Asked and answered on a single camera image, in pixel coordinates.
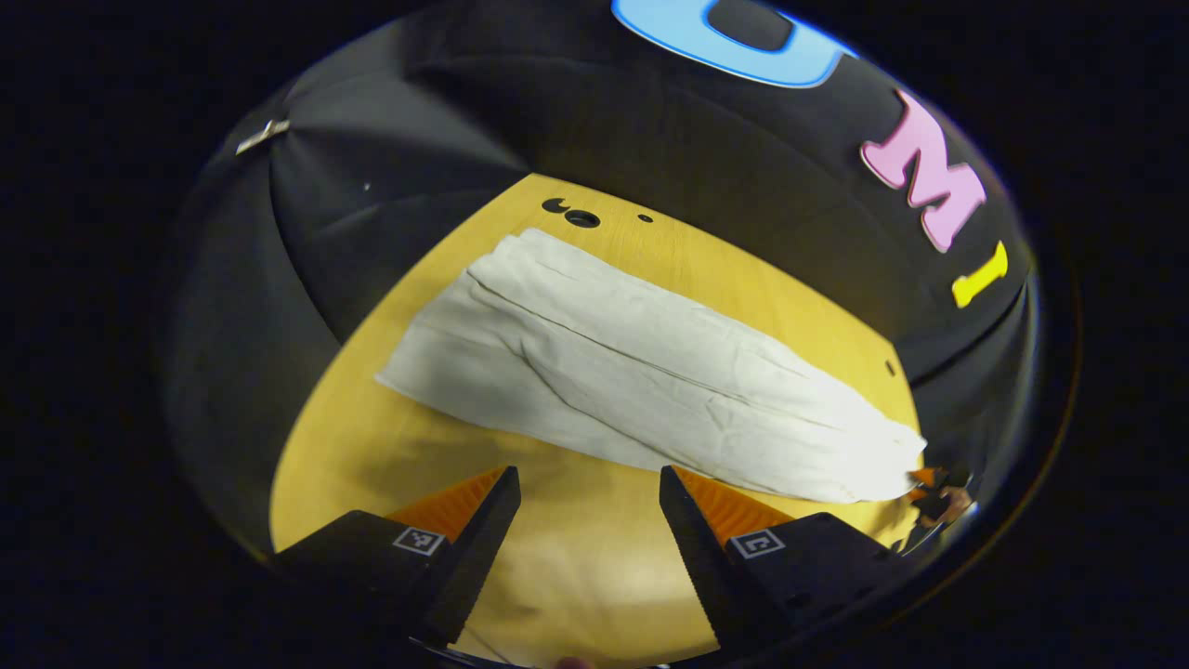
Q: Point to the white jeans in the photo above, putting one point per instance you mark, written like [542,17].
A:
[650,372]

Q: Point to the black backdrop cloth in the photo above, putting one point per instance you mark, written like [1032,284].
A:
[464,121]

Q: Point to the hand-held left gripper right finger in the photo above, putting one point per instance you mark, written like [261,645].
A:
[692,548]

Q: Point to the small white backdrop clip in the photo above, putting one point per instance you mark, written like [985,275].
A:
[262,135]

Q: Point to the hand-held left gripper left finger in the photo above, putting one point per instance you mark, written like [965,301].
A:
[483,548]

